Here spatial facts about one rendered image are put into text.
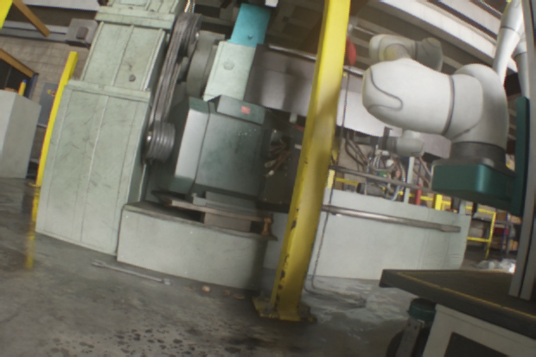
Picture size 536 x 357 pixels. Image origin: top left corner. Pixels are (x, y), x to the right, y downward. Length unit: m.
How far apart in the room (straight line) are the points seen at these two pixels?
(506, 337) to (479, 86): 0.54
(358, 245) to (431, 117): 1.75
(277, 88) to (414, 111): 1.67
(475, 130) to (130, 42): 1.72
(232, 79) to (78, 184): 1.26
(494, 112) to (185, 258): 1.39
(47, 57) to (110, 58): 6.77
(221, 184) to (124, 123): 0.60
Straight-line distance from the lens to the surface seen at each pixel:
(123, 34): 1.99
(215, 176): 1.56
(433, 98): 0.77
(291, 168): 1.74
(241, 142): 1.61
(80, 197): 1.79
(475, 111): 0.80
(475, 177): 0.73
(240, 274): 1.64
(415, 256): 2.72
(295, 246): 1.32
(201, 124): 1.54
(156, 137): 1.61
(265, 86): 2.34
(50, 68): 8.50
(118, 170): 1.73
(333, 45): 1.48
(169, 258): 1.63
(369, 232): 2.45
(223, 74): 2.37
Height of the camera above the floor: 0.45
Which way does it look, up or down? 5 degrees up
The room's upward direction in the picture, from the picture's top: 11 degrees clockwise
